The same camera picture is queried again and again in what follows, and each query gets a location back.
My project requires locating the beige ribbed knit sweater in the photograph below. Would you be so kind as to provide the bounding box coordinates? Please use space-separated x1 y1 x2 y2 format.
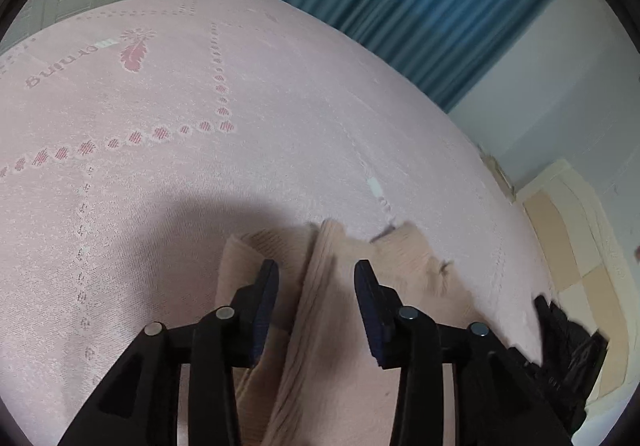
216 219 482 445

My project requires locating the black garment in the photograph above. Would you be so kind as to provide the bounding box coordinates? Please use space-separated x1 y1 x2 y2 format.
508 295 608 435

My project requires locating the beige wooden headboard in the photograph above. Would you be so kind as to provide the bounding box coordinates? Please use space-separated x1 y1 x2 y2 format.
516 159 639 416

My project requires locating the wooden bedside table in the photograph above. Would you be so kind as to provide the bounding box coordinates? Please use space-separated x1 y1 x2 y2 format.
480 151 516 203

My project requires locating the pink patterned bed sheet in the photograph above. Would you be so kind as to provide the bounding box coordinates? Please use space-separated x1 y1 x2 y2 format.
1 0 549 445

